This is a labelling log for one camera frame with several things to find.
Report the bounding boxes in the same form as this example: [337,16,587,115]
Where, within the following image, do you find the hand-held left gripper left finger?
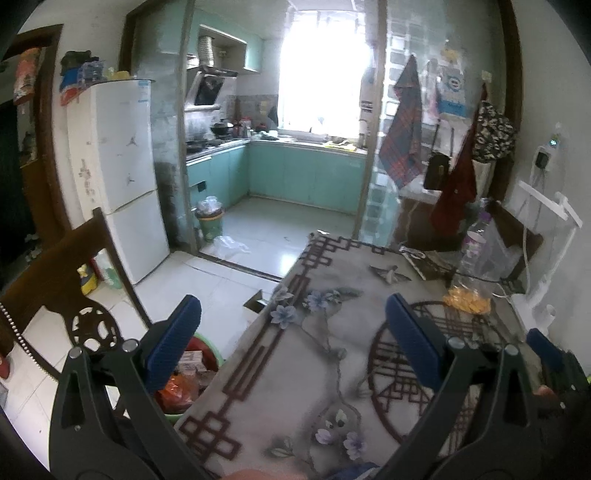
[48,294,208,480]

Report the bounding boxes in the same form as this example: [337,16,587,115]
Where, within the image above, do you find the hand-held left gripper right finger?
[385,292,539,480]

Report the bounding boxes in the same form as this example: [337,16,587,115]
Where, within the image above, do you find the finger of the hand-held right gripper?
[526,329,566,374]

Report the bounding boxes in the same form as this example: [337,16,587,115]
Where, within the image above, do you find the green red basin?
[154,332,225,428]

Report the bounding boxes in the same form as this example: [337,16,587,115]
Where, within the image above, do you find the orange snack bag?
[157,371,204,414]

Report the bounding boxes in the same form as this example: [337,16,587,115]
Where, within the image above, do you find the green trash bin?
[194,196,226,243]

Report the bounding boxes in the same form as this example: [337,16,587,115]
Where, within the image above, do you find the zip bag of yellow snacks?
[442,217,522,317]

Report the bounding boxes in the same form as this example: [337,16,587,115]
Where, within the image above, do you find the dark flat packet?
[399,247,458,282]

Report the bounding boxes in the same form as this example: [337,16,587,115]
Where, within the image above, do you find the green bottle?
[95,251,123,291]

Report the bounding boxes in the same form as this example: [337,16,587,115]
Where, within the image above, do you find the white plastic bag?
[212,235,252,259]

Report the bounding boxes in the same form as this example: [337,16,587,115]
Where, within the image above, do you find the clear bottle purple cap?
[458,198,492,273]

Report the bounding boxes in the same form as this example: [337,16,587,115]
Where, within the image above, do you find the floral printed tablecloth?
[175,233,546,480]

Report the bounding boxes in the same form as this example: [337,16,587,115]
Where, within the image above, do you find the carved wooden chair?
[0,208,153,384]

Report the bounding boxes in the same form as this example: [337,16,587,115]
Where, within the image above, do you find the red hanging cloth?
[430,127,478,236]

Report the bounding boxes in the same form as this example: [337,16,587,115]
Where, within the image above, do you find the small black bag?
[424,152,451,191]

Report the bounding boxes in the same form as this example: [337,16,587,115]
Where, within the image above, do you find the white refrigerator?
[67,79,171,284]

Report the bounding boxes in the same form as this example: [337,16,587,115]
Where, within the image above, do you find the teal lower kitchen cabinets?
[186,138,370,215]

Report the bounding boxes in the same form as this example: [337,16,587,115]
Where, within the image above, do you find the teal kitchen cabinets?
[185,9,266,75]
[186,138,370,215]

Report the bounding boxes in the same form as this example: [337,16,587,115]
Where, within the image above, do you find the plaid hanging cloth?
[379,54,424,189]

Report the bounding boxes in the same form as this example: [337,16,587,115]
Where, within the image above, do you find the black letter print bag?
[471,102,517,163]

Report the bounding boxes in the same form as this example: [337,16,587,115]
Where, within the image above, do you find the smiley face hanging organizer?
[436,46,465,116]

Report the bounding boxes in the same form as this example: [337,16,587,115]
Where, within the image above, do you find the black range hood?
[185,67,238,112]

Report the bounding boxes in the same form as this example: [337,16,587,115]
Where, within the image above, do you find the kitchen window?
[277,11,375,139]

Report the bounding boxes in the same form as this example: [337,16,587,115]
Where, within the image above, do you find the blue packet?
[60,62,105,104]

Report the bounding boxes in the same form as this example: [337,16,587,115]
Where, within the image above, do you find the dark cloth bundle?
[61,50,100,72]

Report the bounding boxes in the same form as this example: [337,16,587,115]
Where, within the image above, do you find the teal upper kitchen cabinets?
[185,9,266,75]

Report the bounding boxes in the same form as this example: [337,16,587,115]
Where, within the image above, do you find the red hanging ornament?
[13,46,41,106]

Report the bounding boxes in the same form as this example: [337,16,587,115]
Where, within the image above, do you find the sliding glass door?
[355,0,509,245]

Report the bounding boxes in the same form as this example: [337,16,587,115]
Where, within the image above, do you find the white cable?
[494,171,536,301]

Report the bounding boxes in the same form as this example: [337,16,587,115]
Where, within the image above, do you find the wall socket with charger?
[531,134,566,171]

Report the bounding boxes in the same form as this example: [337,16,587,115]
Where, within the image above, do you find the silver exhaust duct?
[198,36,218,68]

